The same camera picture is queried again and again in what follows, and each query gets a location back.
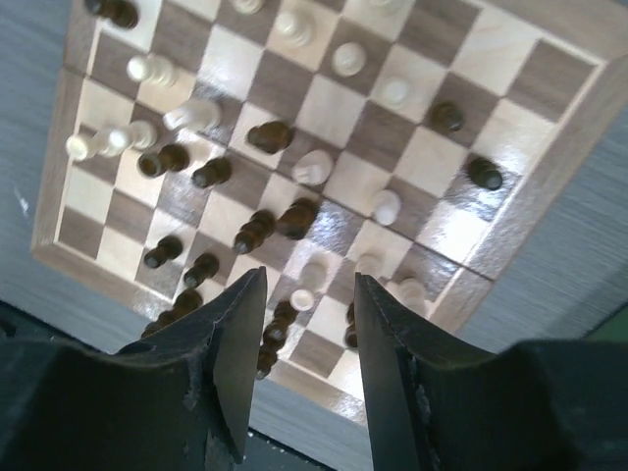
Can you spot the white rook chess piece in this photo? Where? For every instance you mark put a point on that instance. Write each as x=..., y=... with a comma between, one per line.
x=111, y=141

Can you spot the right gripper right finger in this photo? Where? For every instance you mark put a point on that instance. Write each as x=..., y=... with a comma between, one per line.
x=435, y=402

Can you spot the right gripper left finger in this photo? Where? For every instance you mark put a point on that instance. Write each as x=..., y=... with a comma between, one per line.
x=179, y=399

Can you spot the white pawn chess piece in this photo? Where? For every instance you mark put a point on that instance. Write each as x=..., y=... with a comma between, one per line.
x=386, y=205

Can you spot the wooden chess board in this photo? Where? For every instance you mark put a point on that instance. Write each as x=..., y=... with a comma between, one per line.
x=476, y=113

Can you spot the dark knight chess piece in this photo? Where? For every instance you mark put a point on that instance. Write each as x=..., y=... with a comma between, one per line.
x=295, y=223

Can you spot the white knight chess piece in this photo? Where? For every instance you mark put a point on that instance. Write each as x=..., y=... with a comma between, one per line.
x=313, y=168
x=194, y=114

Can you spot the dark rook chess piece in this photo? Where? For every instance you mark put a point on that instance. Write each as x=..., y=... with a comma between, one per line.
x=170, y=158

